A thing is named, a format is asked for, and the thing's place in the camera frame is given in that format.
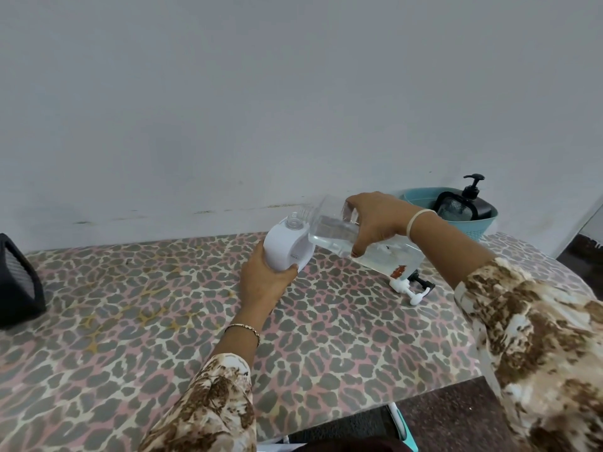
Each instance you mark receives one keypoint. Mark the black pump with long tube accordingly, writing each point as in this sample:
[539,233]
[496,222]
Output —
[421,281]

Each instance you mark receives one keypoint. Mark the white pump head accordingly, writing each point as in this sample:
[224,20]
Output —
[405,288]

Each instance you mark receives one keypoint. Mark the white wrist band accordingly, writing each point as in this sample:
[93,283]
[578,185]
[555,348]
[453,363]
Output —
[417,218]

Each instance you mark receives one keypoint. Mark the short black pump head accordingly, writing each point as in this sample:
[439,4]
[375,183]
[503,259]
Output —
[472,188]

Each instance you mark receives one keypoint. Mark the leopard print ironing board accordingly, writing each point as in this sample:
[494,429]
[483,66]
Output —
[141,334]

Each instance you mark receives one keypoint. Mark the black square soap dispenser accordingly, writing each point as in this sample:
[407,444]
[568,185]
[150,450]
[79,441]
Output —
[459,209]

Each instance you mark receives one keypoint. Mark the white ironing board leg frame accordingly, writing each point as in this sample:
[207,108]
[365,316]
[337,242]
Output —
[400,423]

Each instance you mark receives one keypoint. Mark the person's right hand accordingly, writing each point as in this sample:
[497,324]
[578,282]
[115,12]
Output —
[381,216]

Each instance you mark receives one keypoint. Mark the person's left hand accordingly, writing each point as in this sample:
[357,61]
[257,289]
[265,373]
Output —
[261,287]

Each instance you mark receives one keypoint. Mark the tall clear plastic bottle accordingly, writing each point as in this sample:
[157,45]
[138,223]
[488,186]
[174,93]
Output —
[330,230]

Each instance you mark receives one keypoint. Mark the person's right forearm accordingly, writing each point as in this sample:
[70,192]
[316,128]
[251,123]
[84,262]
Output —
[452,254]

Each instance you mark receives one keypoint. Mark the person's left forearm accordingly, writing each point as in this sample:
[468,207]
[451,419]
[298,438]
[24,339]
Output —
[235,353]

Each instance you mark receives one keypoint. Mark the person's dark maroon garment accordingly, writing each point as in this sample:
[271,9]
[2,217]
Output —
[348,445]

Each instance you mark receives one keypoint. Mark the white soap dispenser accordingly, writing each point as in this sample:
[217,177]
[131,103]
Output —
[287,249]

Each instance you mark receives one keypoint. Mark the teal plastic basket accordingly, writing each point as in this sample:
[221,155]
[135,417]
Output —
[476,228]

